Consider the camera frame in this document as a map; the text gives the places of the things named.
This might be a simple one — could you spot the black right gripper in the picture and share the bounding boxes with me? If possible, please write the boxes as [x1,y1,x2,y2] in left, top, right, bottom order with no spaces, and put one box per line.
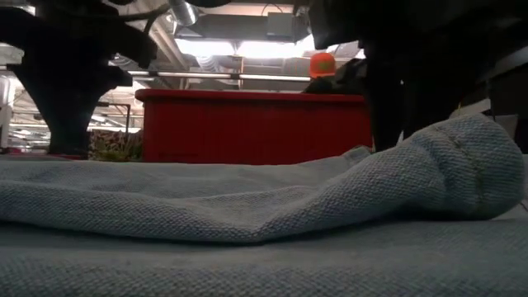
[357,38,497,152]

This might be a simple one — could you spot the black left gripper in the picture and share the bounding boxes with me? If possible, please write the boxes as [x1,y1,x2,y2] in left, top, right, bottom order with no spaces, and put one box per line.
[0,10,158,160]

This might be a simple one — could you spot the light blue denim jeans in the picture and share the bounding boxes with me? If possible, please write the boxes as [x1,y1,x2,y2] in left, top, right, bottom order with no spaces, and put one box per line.
[0,113,528,297]

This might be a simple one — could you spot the red plastic laundry bin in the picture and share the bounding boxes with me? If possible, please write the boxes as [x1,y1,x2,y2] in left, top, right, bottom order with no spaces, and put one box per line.
[134,87,375,166]

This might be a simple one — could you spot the small pineapple plant ornament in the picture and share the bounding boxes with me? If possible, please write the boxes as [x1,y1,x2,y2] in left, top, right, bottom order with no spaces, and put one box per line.
[88,130,144,163]

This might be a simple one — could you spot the white pillar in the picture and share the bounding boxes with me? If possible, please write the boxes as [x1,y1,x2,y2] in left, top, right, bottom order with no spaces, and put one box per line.
[0,76,14,149]

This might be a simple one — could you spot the orange cap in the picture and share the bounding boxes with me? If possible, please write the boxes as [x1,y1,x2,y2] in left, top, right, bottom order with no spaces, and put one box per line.
[309,51,337,79]

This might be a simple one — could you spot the dark shelving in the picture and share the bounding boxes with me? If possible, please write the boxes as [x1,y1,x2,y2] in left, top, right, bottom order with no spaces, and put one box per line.
[457,49,528,154]

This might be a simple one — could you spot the long light tube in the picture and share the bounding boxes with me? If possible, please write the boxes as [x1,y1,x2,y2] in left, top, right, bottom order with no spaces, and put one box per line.
[125,69,313,83]

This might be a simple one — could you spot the grey ceiling unit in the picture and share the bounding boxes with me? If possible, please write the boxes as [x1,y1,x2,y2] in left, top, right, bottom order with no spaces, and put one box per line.
[266,11,309,43]

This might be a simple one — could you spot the black background frame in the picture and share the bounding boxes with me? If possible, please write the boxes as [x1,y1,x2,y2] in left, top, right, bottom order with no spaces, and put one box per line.
[97,102,132,135]

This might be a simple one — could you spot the silver ventilation duct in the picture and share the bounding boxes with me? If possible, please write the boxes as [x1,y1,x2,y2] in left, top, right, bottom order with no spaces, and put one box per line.
[167,0,200,28]

